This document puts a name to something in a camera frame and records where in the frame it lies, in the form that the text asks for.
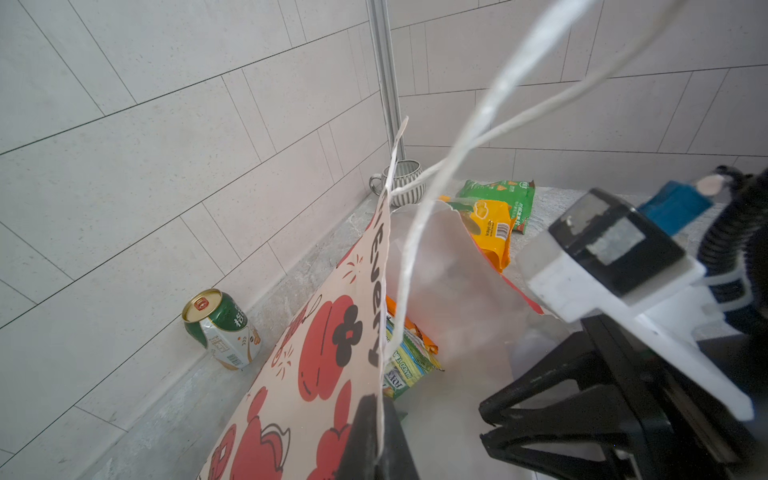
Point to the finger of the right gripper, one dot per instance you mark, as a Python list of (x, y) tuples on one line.
[(561, 449), (573, 359)]

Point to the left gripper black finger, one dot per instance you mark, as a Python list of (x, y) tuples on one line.
[(377, 447)]

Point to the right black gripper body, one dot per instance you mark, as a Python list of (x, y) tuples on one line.
[(694, 435)]

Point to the green yellow snack packet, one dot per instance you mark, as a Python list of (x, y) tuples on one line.
[(408, 365)]

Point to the red white paper gift bag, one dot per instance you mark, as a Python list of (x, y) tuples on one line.
[(295, 420)]

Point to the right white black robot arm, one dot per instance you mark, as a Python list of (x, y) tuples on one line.
[(721, 221)]

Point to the orange snack packet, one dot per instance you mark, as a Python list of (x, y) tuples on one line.
[(431, 347)]

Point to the green white drink can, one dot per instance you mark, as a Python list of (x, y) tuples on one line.
[(215, 320)]

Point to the striped ceramic mug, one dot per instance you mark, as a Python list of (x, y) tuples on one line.
[(406, 171)]

